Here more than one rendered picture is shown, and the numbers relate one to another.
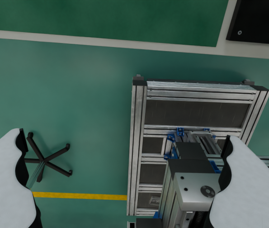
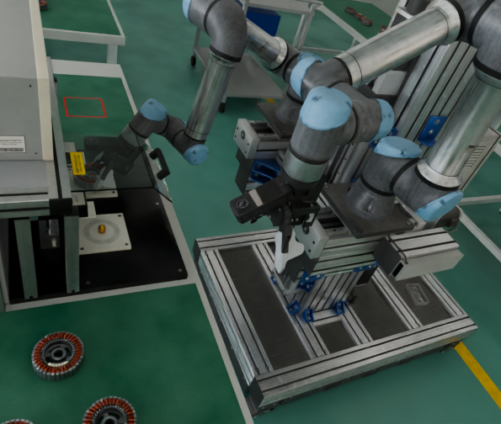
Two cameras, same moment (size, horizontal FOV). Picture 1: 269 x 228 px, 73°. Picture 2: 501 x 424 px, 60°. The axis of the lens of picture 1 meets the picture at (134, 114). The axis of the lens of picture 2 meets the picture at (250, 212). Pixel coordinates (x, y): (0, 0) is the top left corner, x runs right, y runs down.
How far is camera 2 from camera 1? 80 cm
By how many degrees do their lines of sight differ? 37
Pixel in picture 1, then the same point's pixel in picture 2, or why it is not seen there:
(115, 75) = not seen: outside the picture
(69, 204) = not seen: outside the picture
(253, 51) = (186, 257)
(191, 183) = (308, 242)
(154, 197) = (413, 300)
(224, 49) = (194, 276)
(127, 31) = (213, 354)
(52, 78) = not seen: outside the picture
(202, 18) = (178, 300)
